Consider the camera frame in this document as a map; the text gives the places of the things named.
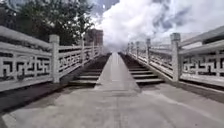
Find tall brown building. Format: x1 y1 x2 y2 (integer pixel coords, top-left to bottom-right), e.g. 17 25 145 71
84 28 105 47

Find white carved stone railing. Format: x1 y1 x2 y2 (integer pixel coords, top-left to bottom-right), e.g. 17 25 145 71
125 25 224 88
0 25 103 93

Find stone steps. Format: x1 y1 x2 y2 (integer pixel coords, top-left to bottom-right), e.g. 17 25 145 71
68 53 113 88
118 52 166 86

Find cluster of dark trees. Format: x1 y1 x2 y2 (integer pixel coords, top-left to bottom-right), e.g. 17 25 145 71
0 0 96 46

